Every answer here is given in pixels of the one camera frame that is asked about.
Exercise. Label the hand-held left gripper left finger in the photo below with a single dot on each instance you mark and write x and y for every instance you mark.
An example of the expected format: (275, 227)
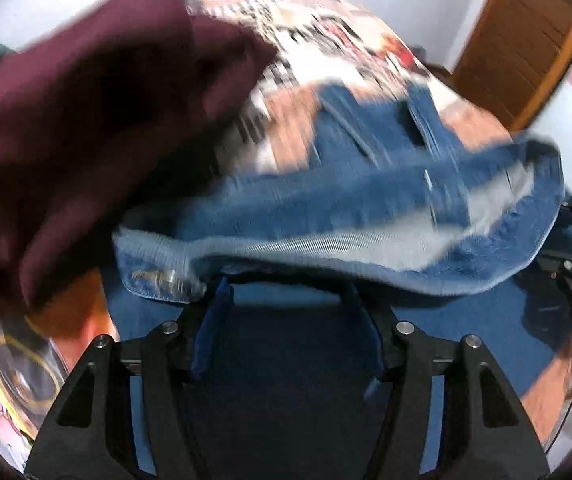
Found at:
(213, 330)

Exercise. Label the wooden door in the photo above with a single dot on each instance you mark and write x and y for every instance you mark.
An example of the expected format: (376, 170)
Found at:
(520, 35)

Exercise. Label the maroon garment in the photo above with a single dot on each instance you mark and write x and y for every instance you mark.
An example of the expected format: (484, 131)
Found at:
(91, 135)

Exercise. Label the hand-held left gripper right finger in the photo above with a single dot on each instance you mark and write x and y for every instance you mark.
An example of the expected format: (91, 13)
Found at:
(373, 345)

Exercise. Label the blue denim jacket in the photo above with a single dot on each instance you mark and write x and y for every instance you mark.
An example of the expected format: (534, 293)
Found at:
(316, 200)

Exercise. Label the clear plastic container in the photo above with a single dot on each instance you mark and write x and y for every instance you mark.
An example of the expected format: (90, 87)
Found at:
(21, 365)

